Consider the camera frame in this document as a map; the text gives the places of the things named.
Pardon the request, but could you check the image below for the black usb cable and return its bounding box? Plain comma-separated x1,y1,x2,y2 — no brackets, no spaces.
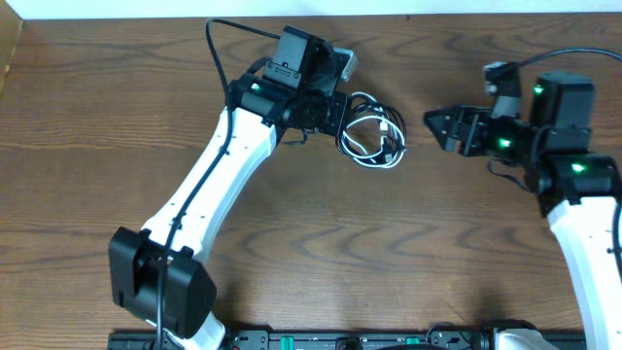
334,94,408,169

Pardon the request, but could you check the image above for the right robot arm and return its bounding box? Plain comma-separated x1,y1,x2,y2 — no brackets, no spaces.
423,71,621,349

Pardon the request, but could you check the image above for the white usb cable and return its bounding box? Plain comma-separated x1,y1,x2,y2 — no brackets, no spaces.
339,90,407,170

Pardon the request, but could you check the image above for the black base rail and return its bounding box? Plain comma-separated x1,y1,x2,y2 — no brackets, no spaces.
105,328,587,350

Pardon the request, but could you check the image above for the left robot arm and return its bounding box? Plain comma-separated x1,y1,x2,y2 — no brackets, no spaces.
108,26,358,349

